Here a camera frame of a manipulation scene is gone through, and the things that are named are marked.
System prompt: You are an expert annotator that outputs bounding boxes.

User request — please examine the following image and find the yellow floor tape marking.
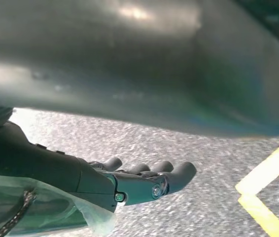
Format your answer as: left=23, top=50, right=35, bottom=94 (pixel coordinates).
left=235, top=132, right=279, bottom=237

